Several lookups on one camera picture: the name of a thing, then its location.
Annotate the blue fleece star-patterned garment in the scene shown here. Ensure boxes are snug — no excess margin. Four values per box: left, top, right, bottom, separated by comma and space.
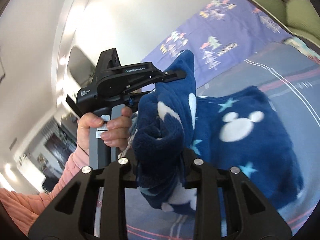
132, 50, 304, 215

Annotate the pink sleeved left forearm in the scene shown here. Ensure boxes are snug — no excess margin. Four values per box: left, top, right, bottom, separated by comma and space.
0, 143, 91, 237

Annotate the person's left hand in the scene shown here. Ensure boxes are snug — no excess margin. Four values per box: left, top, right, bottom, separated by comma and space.
76, 106, 134, 157

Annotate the purple tree-patterned quilt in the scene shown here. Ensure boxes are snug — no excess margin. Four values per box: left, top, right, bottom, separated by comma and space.
143, 0, 292, 87

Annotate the grey striped bed sheet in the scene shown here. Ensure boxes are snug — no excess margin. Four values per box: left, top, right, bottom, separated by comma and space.
92, 41, 320, 240

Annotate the green cushion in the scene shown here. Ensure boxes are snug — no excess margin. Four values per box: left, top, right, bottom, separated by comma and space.
254, 0, 319, 44

